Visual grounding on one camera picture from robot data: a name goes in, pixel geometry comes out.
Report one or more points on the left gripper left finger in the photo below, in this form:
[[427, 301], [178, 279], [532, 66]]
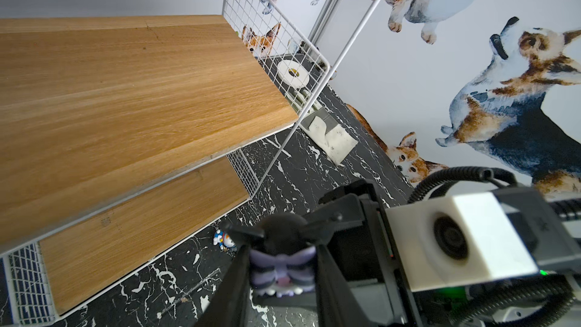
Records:
[[229, 305]]

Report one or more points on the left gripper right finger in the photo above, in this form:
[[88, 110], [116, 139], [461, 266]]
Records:
[[336, 304]]

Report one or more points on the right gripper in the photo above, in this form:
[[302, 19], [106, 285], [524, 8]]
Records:
[[364, 251]]

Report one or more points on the black purple kuromi figure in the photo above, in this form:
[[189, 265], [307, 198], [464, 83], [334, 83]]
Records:
[[283, 252]]

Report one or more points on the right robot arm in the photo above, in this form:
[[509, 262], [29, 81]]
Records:
[[539, 223]]

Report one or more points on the blue doraemon figure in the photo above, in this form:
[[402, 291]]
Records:
[[223, 241]]

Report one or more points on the white and grey work glove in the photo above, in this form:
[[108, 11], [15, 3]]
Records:
[[327, 133]]

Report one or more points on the white tape roll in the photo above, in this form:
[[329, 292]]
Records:
[[293, 74]]

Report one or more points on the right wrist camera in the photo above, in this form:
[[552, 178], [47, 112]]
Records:
[[457, 241]]

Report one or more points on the white wire three-tier shelf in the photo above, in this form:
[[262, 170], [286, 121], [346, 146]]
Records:
[[121, 137]]

